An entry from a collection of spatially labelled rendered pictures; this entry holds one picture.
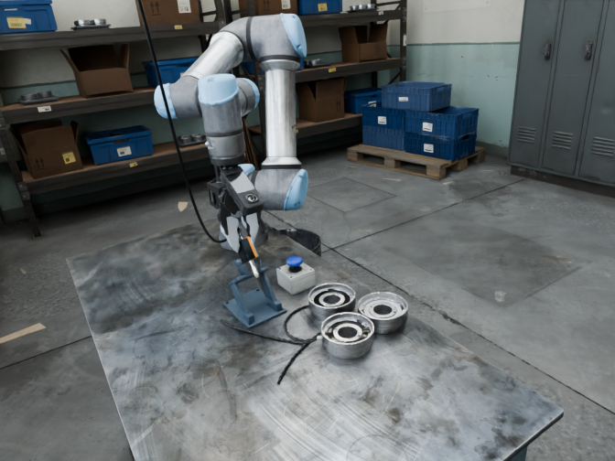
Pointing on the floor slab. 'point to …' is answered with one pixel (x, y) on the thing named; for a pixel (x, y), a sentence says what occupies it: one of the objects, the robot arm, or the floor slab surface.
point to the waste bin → (305, 239)
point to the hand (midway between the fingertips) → (244, 245)
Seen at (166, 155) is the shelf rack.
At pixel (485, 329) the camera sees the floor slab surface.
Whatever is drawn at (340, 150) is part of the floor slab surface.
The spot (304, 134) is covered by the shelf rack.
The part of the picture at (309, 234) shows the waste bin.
